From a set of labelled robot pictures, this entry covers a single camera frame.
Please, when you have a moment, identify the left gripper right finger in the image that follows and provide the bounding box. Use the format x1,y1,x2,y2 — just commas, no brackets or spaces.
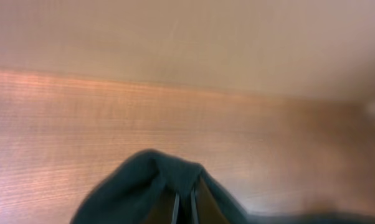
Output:
190,189,199,224

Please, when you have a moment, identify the black polo shirt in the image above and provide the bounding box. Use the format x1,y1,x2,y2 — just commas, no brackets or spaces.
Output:
71,149,375,224

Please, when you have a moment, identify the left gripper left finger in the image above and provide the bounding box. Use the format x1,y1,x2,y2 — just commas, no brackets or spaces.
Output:
171,194,180,224

